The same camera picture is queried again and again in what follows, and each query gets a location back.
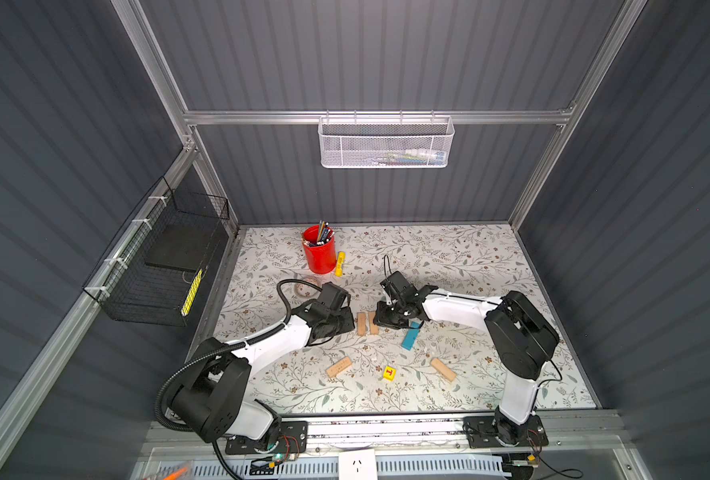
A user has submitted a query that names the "white power outlet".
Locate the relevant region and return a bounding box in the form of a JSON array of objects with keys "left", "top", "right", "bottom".
[{"left": 338, "top": 449, "right": 378, "bottom": 480}]

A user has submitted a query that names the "natural wood block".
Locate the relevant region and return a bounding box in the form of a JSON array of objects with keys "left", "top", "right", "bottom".
[
  {"left": 430, "top": 358, "right": 457, "bottom": 382},
  {"left": 357, "top": 312, "right": 368, "bottom": 336},
  {"left": 367, "top": 311, "right": 379, "bottom": 335},
  {"left": 325, "top": 356, "right": 353, "bottom": 378}
]

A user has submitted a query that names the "teal rectangular block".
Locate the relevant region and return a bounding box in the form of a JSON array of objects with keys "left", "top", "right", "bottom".
[{"left": 401, "top": 322, "right": 422, "bottom": 351}]

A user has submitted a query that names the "red pen cup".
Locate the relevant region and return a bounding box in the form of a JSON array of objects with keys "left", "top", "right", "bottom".
[{"left": 302, "top": 224, "right": 337, "bottom": 275}]

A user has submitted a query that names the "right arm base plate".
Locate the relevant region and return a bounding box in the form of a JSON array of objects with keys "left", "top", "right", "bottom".
[{"left": 462, "top": 414, "right": 549, "bottom": 449}]

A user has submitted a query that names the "clear tape roll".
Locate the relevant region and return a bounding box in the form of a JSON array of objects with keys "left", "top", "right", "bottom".
[{"left": 294, "top": 277, "right": 321, "bottom": 299}]

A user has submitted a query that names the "yellow marker in basket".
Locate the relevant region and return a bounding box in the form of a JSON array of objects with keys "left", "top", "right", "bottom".
[{"left": 180, "top": 269, "right": 203, "bottom": 317}]

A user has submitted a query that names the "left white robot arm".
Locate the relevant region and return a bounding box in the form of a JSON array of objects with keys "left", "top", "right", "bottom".
[{"left": 154, "top": 279, "right": 355, "bottom": 450}]

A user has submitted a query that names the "black wire wall basket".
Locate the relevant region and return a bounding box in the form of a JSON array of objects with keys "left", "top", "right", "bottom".
[{"left": 83, "top": 179, "right": 232, "bottom": 327}]

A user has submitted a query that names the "yellow cube red letter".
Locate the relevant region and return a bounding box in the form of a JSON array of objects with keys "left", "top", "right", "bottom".
[{"left": 383, "top": 366, "right": 396, "bottom": 381}]

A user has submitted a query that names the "black corrugated cable hose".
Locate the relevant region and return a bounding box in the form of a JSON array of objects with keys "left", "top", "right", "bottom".
[{"left": 153, "top": 278, "right": 323, "bottom": 480}]

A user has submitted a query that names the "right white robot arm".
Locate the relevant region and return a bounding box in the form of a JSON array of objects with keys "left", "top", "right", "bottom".
[{"left": 374, "top": 271, "right": 559, "bottom": 427}]

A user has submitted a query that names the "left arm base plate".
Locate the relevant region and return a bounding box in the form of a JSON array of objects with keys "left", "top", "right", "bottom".
[{"left": 224, "top": 420, "right": 309, "bottom": 455}]

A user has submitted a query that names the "yellow marker on table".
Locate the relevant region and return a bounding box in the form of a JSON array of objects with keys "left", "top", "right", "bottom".
[{"left": 335, "top": 251, "right": 346, "bottom": 277}]

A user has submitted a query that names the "black foam pad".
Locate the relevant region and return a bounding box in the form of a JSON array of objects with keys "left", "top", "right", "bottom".
[{"left": 144, "top": 225, "right": 213, "bottom": 273}]

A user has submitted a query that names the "white wire mesh basket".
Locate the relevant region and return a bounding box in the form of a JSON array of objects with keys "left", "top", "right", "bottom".
[{"left": 317, "top": 114, "right": 455, "bottom": 169}]

